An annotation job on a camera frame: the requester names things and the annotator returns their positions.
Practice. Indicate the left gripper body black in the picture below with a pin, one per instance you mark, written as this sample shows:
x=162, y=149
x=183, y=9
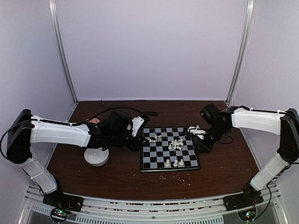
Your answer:
x=117, y=138

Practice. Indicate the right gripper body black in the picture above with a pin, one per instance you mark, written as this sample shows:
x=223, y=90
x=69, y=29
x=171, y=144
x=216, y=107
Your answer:
x=217, y=133

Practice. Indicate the white chess bishop piece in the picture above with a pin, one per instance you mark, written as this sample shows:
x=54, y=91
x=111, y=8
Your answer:
x=175, y=164

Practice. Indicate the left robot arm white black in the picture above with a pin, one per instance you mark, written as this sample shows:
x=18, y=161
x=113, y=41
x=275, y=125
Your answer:
x=118, y=130

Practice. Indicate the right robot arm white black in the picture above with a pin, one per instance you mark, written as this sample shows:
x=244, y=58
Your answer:
x=282, y=123

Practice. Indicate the pile of white chess pieces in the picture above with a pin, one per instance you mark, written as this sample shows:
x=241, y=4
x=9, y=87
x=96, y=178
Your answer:
x=176, y=145

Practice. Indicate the black grey chess board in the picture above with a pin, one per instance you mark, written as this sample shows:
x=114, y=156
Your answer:
x=155, y=154

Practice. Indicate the red patterned small bowl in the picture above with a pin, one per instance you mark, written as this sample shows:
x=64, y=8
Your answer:
x=94, y=120

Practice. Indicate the white ceramic bowl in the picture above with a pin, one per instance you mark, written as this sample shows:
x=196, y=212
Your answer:
x=96, y=156

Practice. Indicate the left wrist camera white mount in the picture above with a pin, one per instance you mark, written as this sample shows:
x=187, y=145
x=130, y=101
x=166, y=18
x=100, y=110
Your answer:
x=136, y=123

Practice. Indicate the right aluminium frame post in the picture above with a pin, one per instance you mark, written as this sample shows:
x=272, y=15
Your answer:
x=240, y=62

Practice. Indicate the aluminium frame post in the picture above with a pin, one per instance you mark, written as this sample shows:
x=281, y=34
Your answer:
x=62, y=56
x=240, y=62

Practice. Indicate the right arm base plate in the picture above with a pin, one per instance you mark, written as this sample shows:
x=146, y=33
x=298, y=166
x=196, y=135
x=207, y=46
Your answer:
x=239, y=201

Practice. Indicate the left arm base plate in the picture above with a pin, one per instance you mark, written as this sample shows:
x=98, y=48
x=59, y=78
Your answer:
x=64, y=202

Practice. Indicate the aluminium front rail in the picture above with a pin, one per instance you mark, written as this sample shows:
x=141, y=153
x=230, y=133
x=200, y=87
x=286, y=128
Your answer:
x=205, y=210

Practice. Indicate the left aluminium frame post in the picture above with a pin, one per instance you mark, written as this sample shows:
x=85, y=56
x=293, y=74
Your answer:
x=62, y=56

